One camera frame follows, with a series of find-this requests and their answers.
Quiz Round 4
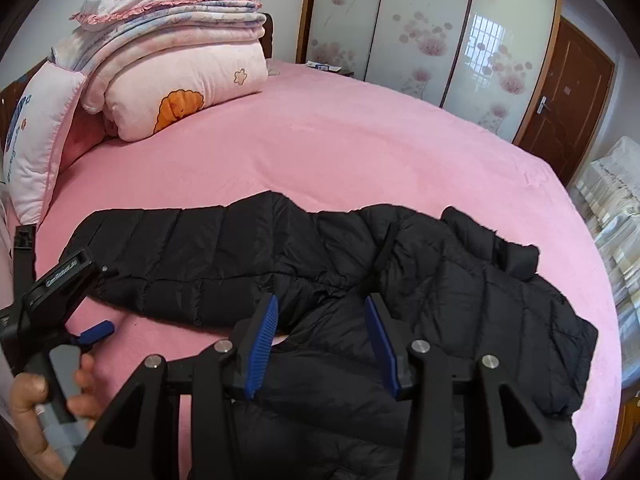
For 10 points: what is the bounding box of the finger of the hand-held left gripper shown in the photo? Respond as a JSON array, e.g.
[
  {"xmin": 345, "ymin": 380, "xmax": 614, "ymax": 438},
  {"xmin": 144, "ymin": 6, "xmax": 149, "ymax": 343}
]
[
  {"xmin": 75, "ymin": 320, "xmax": 117, "ymax": 348},
  {"xmin": 11, "ymin": 225, "xmax": 37, "ymax": 311}
]

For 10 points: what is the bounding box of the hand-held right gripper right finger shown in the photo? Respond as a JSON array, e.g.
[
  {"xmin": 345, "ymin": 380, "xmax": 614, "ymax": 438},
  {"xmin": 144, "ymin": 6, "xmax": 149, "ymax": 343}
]
[{"xmin": 364, "ymin": 294, "xmax": 578, "ymax": 480}]

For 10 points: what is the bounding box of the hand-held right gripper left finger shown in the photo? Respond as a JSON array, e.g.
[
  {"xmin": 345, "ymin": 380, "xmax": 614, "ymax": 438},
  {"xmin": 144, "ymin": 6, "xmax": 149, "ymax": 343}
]
[{"xmin": 62, "ymin": 294, "xmax": 279, "ymax": 480}]

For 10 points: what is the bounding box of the black puffer jacket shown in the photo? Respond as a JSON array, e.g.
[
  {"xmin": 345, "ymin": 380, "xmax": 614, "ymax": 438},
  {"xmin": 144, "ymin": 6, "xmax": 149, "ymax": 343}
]
[{"xmin": 62, "ymin": 191, "xmax": 599, "ymax": 480}]

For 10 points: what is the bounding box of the person's left hand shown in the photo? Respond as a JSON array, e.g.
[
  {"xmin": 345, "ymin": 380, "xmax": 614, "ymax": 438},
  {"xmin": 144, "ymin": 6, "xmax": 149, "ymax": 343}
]
[{"xmin": 9, "ymin": 354, "xmax": 108, "ymax": 478}]

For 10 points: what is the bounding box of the pink white printed pillow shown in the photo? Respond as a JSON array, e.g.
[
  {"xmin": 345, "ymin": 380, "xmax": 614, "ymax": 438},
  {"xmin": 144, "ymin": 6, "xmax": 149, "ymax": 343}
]
[{"xmin": 2, "ymin": 60, "xmax": 88, "ymax": 226}]

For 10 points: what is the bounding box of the dark pink pillow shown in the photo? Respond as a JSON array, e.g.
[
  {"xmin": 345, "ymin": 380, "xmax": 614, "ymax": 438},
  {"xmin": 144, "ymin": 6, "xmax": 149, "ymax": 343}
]
[{"xmin": 57, "ymin": 107, "xmax": 118, "ymax": 173}]

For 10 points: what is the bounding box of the stack of folded pink quilts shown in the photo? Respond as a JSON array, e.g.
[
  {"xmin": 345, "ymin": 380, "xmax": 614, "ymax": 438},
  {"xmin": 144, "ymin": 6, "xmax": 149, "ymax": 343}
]
[{"xmin": 0, "ymin": 12, "xmax": 276, "ymax": 126}]

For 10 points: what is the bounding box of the pink bed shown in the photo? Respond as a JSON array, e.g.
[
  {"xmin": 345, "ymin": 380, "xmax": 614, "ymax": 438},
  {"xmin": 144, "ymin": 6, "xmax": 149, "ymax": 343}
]
[{"xmin": 5, "ymin": 57, "xmax": 623, "ymax": 480}]

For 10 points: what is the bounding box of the pink quilt with orange print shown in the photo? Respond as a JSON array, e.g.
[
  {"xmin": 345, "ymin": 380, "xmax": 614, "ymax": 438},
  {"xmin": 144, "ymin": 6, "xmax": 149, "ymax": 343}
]
[{"xmin": 80, "ymin": 40, "xmax": 271, "ymax": 143}]

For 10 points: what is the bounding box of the folded floral quilt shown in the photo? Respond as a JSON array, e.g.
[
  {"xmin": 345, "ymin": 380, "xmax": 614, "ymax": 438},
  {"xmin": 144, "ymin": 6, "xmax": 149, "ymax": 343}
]
[{"xmin": 50, "ymin": 2, "xmax": 268, "ymax": 81}]

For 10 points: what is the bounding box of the brown wooden door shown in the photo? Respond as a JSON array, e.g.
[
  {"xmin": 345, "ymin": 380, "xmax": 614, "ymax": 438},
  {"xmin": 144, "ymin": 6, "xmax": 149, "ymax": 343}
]
[{"xmin": 515, "ymin": 15, "xmax": 616, "ymax": 186}]

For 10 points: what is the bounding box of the floral glass sliding wardrobe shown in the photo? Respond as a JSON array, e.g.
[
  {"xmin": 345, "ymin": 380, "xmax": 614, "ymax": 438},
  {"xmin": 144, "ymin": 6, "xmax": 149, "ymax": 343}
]
[{"xmin": 295, "ymin": 0, "xmax": 566, "ymax": 143}]

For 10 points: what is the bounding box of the brown wooden furniture frame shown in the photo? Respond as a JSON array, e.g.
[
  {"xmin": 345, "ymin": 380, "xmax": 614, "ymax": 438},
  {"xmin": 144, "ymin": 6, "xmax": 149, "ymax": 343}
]
[{"xmin": 611, "ymin": 387, "xmax": 640, "ymax": 461}]

